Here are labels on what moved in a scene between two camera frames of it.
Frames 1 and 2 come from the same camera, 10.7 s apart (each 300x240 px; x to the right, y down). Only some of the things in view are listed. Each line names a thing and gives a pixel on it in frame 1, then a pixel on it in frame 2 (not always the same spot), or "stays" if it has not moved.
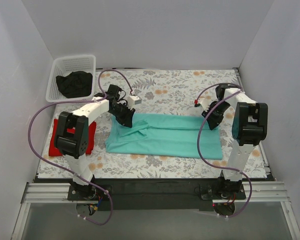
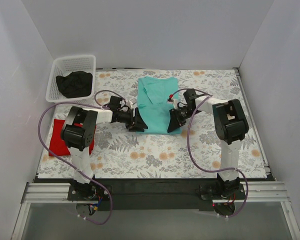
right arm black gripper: (214, 116) -> (178, 117)
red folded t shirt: (53, 150) stays
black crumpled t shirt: (77, 84) stays
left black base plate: (88, 192) stays
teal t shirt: (174, 135) -> (153, 93)
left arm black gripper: (125, 113) stays
